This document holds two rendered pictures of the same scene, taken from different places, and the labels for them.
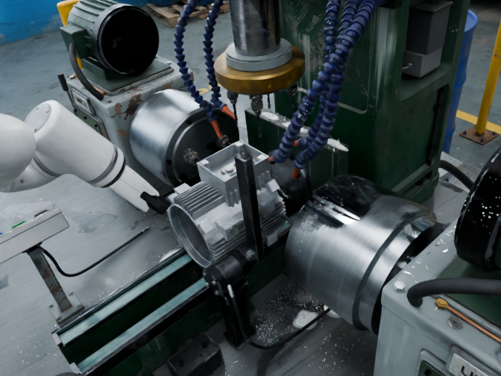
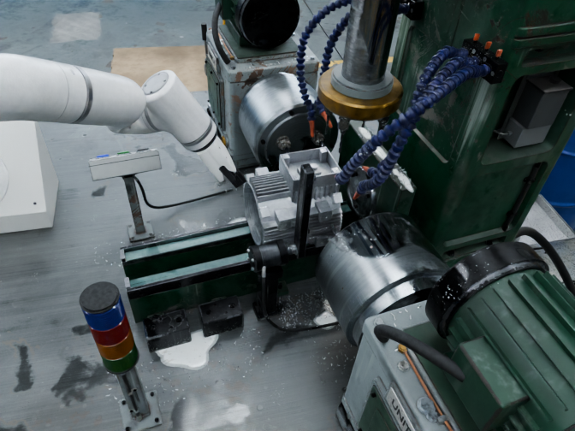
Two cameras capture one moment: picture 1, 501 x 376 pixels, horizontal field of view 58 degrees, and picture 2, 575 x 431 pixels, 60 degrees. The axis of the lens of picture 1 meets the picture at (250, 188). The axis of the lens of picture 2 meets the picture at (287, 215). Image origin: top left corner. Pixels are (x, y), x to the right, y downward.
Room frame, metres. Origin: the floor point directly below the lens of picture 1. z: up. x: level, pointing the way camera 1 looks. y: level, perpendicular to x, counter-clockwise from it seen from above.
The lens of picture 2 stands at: (-0.10, -0.14, 1.86)
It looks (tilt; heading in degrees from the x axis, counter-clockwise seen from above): 44 degrees down; 13
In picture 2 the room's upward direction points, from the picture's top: 4 degrees clockwise
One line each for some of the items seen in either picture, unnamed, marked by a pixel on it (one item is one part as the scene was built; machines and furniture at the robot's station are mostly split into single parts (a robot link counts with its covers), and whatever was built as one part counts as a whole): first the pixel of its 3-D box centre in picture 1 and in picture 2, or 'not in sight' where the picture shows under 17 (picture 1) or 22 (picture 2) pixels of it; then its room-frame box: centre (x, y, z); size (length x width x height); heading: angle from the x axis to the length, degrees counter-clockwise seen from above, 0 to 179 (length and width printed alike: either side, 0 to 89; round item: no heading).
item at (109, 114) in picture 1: (137, 123); (257, 91); (1.31, 0.34, 0.99); 0.35 x 0.31 x 0.37; 36
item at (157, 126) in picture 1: (174, 134); (281, 115); (1.12, 0.19, 1.04); 0.37 x 0.25 x 0.25; 36
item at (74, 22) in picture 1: (107, 74); (243, 38); (1.32, 0.39, 1.16); 0.33 x 0.26 x 0.42; 36
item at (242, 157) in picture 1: (250, 212); (302, 214); (0.65, 0.01, 1.12); 0.04 x 0.03 x 0.26; 126
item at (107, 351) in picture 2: not in sight; (114, 337); (0.27, 0.24, 1.10); 0.06 x 0.06 x 0.04
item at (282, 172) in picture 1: (286, 176); (359, 191); (0.89, -0.09, 1.02); 0.15 x 0.02 x 0.15; 36
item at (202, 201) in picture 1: (226, 214); (291, 206); (0.77, 0.06, 1.02); 0.20 x 0.19 x 0.19; 125
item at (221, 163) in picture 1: (235, 173); (309, 174); (0.80, 0.03, 1.11); 0.12 x 0.11 x 0.07; 125
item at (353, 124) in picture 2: (305, 178); (378, 199); (0.92, -0.14, 0.97); 0.30 x 0.11 x 0.34; 36
